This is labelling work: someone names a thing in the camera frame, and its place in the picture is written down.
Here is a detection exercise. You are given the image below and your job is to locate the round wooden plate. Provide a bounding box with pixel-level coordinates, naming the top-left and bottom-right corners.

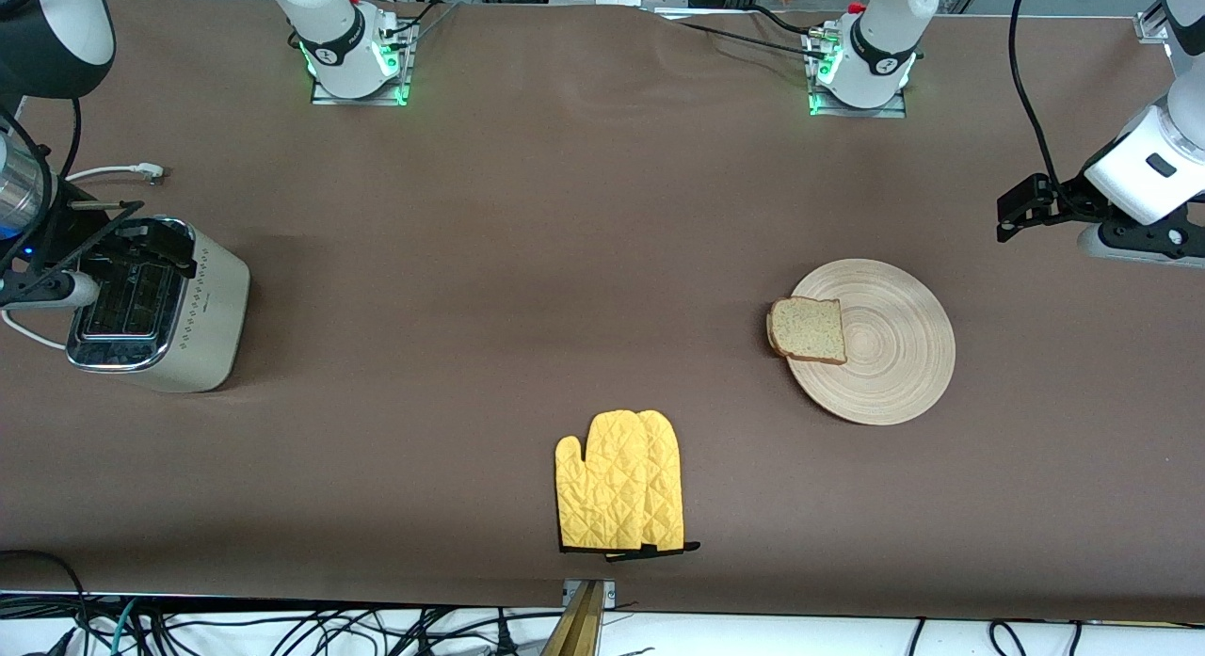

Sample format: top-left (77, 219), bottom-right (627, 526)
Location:
top-left (788, 258), bottom-right (956, 426)

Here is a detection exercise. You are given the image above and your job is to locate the brown bread slice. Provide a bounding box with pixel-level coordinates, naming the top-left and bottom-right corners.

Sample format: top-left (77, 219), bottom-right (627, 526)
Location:
top-left (766, 296), bottom-right (847, 366)

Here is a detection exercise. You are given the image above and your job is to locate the cream and chrome toaster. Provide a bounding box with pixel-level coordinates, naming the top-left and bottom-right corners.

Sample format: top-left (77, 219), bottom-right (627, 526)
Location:
top-left (64, 216), bottom-right (252, 394)

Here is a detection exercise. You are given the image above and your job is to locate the brown table cover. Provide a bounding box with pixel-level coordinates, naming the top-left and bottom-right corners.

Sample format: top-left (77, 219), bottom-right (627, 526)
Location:
top-left (0, 0), bottom-right (1205, 625)

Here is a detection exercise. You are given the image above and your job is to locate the yellow quilted oven mitt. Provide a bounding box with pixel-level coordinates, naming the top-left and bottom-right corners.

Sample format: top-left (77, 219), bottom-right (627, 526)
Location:
top-left (554, 409), bottom-right (652, 553)
top-left (635, 409), bottom-right (702, 561)

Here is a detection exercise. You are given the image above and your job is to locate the brass coloured bar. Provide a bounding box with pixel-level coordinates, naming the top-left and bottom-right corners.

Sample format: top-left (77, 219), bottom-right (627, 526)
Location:
top-left (539, 581), bottom-right (605, 656)

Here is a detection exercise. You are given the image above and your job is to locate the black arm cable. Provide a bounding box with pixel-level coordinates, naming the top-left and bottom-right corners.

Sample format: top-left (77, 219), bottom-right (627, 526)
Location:
top-left (1007, 0), bottom-right (1069, 191)
top-left (0, 99), bottom-right (84, 262)

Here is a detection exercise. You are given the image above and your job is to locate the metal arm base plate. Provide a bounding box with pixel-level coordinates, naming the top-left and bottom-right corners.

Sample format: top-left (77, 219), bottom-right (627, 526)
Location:
top-left (311, 16), bottom-right (413, 107)
top-left (808, 30), bottom-right (908, 120)

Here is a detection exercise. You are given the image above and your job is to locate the teal cable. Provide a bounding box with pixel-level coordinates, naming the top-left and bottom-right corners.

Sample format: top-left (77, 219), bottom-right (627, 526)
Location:
top-left (108, 598), bottom-right (144, 656)

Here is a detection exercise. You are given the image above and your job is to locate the small metal bracket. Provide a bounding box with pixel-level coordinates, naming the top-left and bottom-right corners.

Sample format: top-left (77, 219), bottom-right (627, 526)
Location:
top-left (562, 579), bottom-right (617, 608)

